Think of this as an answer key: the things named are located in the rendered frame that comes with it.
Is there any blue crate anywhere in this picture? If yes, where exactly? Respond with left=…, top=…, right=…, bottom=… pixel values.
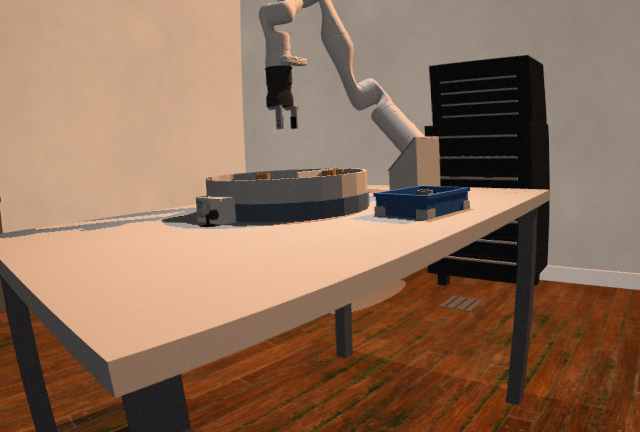
left=373, top=186, right=470, bottom=220

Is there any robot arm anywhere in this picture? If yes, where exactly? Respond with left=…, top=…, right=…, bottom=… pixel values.
left=259, top=0, right=424, bottom=153

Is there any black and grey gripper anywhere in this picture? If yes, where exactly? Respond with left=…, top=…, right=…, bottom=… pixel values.
left=265, top=49, right=307, bottom=129

